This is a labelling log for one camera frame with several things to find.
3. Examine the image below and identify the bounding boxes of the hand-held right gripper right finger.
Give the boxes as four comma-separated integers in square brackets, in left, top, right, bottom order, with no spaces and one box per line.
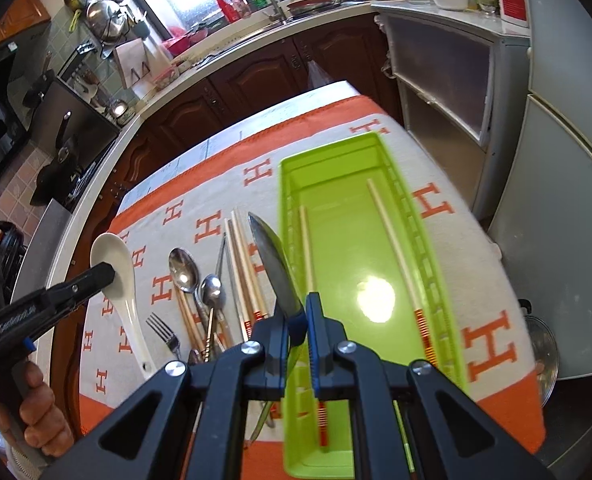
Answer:
[306,292,552,480]

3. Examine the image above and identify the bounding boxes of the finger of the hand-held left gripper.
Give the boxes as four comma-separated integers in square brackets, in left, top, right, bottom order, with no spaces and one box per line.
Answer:
[47,263,116,322]

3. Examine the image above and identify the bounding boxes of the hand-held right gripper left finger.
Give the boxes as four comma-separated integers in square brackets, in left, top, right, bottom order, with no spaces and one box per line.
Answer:
[40,305,307,480]

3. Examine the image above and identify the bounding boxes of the white ceramic spoon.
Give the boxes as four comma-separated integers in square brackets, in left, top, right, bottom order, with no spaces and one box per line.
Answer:
[90,232,159,381]

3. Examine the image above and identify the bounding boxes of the large metal spoon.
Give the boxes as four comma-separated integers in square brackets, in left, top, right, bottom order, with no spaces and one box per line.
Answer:
[246,212,307,448]

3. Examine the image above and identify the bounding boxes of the wooden chopstick red striped end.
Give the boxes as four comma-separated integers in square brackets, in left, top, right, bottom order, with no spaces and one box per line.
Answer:
[366,178,437,366]
[230,210,264,323]
[224,217,253,343]
[298,205,329,451]
[175,285,204,356]
[233,209,271,320]

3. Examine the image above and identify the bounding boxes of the green plastic utensil tray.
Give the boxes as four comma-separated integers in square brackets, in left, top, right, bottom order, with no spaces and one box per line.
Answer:
[280,131,469,476]

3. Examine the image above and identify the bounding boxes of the person's left hand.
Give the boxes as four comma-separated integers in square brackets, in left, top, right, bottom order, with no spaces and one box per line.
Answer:
[0,360,75,461]

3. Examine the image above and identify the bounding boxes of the metal fork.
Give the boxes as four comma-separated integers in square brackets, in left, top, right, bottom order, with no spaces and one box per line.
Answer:
[146,312,181,356]

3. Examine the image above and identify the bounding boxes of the medium metal spoon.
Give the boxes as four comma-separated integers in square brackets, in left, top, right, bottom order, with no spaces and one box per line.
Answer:
[168,247,209,356]

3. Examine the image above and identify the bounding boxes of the thin metal chopstick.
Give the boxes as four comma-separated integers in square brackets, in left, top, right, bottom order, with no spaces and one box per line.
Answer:
[215,231,227,281]

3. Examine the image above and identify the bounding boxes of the black frying pan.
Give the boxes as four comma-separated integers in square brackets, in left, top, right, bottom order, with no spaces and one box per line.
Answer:
[30,112,84,207]

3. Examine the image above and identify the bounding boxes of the thin green stick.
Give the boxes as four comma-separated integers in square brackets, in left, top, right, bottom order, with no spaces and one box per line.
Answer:
[392,400,417,475]

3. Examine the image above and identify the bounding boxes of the orange white printed blanket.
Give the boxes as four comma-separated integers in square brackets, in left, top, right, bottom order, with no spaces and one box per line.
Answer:
[78,95,547,466]

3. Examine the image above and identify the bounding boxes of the black gas stove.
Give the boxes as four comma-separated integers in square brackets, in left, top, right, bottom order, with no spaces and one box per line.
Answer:
[28,77,121,211]

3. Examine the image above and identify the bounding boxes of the white cutting board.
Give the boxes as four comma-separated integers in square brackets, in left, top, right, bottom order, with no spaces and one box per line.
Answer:
[113,37,151,88]

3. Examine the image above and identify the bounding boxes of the glass pot lid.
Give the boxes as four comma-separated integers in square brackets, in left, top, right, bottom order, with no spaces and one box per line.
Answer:
[518,300,560,406]

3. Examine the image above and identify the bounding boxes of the pink plastic basket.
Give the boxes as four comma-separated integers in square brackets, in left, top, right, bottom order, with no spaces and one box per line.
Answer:
[163,27,209,56]

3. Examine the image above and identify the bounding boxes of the brown wooden kitchen cabinet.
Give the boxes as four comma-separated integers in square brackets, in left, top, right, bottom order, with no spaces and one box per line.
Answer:
[96,10,401,211]

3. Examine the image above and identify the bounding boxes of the grey refrigerator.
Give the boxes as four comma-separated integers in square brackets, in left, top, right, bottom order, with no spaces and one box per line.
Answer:
[476,0,592,381]

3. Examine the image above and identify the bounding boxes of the red label container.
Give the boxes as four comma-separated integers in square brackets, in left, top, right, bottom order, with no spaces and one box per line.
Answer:
[493,0,532,31]

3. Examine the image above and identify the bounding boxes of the small metal spoon patterned handle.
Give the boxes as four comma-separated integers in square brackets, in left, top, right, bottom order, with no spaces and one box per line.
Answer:
[199,274,225,363]

